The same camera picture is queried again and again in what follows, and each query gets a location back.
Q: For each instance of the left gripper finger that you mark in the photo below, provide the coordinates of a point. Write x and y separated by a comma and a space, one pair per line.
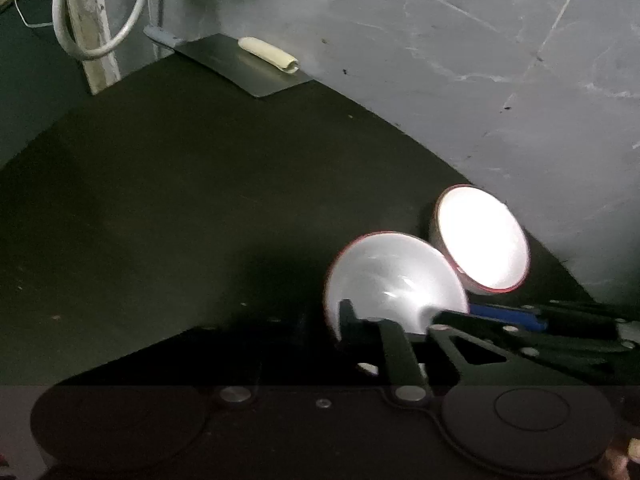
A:
417, 370

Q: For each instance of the white ceramic bowl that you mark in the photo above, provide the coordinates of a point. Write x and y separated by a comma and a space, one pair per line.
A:
396, 276
481, 239

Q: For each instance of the cleaver knife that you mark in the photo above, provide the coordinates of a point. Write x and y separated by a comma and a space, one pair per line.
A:
223, 55

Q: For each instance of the cream rolled handle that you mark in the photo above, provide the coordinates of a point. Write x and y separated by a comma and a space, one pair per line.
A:
283, 61

